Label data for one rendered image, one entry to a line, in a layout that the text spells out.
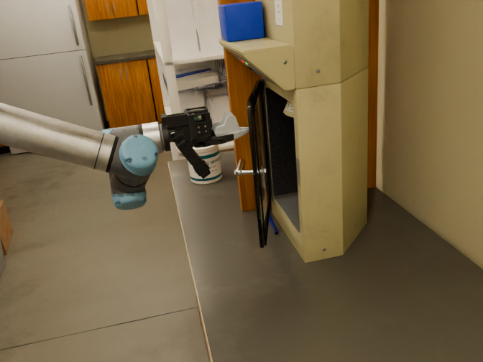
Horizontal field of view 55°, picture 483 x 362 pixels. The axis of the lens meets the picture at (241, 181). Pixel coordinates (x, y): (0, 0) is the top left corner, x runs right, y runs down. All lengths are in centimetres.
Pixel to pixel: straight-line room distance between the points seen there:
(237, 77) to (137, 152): 60
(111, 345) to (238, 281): 149
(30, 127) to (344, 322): 76
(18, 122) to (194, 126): 37
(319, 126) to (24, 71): 519
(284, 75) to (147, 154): 37
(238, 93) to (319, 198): 44
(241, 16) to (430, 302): 83
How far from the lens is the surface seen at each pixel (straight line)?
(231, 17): 125
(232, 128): 111
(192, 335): 254
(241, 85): 144
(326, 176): 118
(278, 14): 116
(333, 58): 111
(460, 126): 132
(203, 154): 178
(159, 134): 108
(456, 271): 128
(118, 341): 264
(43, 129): 94
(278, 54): 106
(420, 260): 131
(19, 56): 607
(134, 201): 103
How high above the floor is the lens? 164
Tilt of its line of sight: 23 degrees down
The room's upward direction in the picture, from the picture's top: 6 degrees counter-clockwise
